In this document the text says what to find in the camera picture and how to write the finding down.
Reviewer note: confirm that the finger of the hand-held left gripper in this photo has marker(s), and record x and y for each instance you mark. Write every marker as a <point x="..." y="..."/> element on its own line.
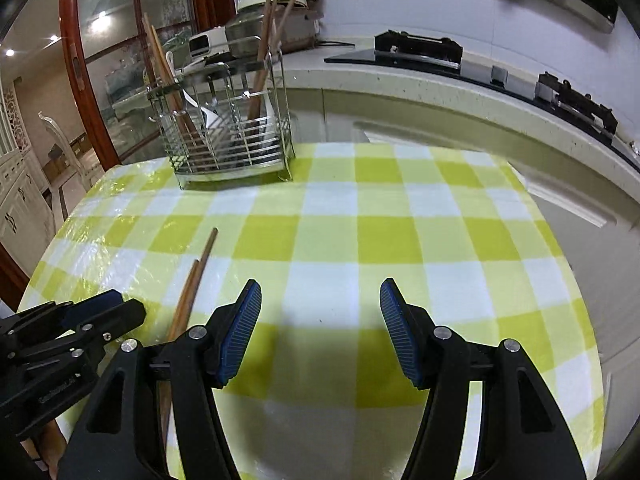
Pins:
<point x="95" y="305"/>
<point x="122" y="317"/>

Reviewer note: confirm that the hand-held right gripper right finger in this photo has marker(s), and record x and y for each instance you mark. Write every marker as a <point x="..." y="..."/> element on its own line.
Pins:
<point x="400" y="330"/>

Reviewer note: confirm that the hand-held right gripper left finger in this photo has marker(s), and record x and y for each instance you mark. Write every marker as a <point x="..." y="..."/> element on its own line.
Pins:
<point x="240" y="330"/>

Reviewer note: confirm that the person's left hand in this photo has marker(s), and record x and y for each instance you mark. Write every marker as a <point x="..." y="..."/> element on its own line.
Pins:
<point x="50" y="442"/>

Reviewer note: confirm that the green white checkered tablecloth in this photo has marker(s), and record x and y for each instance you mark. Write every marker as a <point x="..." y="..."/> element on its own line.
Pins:
<point x="380" y="240"/>

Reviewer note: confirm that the white carved cabinet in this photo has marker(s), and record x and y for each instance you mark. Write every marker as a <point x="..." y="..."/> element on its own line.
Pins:
<point x="20" y="200"/>

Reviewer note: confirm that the white chair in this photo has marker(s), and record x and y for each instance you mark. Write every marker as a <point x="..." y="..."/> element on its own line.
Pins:
<point x="65" y="160"/>

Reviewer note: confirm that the white spoon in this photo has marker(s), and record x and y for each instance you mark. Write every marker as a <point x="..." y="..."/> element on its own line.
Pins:
<point x="210" y="117"/>

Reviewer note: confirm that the white stone kitchen counter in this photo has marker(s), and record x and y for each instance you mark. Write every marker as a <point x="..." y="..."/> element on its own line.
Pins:
<point x="450" y="95"/>

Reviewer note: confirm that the glass sliding door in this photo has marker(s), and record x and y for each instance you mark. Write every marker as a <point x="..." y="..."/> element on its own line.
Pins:
<point x="115" y="35"/>

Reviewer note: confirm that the black glass cooktop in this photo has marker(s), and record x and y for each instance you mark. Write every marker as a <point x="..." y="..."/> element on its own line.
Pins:
<point x="360" y="56"/>

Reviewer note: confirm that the black burner grate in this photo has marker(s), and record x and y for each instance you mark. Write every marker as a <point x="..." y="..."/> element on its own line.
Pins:
<point x="575" y="100"/>
<point x="420" y="47"/>

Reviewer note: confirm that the small white appliance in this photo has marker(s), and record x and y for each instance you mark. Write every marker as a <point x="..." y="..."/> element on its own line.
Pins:
<point x="210" y="42"/>

